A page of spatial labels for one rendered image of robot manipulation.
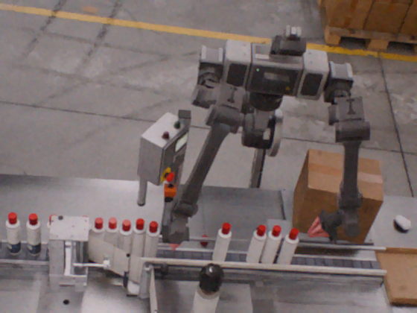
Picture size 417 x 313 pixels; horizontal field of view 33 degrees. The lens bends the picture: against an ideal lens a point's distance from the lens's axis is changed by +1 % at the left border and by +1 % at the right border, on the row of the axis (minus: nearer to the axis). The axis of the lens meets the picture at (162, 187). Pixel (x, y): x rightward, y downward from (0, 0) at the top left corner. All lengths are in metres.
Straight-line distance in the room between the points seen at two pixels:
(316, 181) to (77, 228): 0.99
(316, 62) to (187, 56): 2.66
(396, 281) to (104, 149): 2.16
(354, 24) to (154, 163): 3.59
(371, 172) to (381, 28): 2.95
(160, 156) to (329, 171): 0.85
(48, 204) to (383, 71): 3.37
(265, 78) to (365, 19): 3.12
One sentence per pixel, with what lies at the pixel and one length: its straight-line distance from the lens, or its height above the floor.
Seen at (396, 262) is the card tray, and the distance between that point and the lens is 3.11.
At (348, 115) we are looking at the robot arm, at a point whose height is 1.67.
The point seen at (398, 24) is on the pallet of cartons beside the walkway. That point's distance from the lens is 5.86.
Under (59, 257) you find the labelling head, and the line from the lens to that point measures 2.56.
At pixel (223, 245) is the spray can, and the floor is 1.00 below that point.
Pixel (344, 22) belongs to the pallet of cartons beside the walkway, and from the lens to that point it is 5.76.
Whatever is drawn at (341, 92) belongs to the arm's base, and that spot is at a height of 1.48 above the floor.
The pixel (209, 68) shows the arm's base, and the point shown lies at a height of 1.49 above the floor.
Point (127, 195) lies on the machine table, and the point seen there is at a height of 0.83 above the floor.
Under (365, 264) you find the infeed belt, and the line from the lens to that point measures 2.99.
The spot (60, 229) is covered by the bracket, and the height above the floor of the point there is 1.14.
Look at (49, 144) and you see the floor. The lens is 4.51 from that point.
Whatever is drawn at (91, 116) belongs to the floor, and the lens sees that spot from 4.72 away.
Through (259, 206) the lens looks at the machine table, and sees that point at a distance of 3.12.
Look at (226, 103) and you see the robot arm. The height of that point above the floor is 1.66.
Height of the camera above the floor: 3.05
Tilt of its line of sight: 45 degrees down
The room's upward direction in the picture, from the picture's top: 8 degrees clockwise
